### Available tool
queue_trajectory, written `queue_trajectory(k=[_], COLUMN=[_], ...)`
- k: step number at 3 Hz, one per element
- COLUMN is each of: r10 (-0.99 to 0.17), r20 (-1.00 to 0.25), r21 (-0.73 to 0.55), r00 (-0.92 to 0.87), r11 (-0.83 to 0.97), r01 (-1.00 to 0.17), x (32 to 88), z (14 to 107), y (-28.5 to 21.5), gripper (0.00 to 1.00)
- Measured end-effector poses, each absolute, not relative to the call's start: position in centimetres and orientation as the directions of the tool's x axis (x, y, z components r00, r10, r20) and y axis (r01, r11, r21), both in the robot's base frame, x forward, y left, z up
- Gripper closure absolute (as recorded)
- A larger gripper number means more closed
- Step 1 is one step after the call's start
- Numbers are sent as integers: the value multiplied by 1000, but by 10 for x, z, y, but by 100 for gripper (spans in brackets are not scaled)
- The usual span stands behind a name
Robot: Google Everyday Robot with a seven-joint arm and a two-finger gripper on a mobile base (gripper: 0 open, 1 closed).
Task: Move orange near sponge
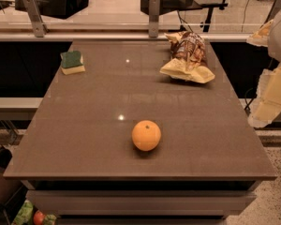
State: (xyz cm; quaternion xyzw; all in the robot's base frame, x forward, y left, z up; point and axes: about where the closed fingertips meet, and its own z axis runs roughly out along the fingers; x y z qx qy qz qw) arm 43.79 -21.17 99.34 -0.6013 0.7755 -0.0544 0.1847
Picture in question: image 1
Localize green and yellow sponge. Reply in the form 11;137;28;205
61;51;85;75

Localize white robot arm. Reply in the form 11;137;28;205
246;9;281;128

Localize black cable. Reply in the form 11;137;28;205
243;87;257;111

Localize metal bracket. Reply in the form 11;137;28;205
265;0;281;22
148;0;160;38
22;0;47;38

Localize middle metal bracket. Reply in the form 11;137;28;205
148;0;160;38

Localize orange fruit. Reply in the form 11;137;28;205
131;120;161;152

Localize red tomato toy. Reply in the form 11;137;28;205
33;211;45;225

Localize left metal bracket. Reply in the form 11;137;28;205
22;0;47;38

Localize right metal bracket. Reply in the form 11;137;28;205
265;0;281;22

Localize small green item on floor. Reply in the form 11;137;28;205
42;215;56;225

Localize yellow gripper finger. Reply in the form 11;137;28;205
246;20;273;47
248;63;281;128

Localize green packet on floor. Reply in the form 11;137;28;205
11;200;34;225

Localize brown and yellow chip bag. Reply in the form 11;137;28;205
160;31;215;84

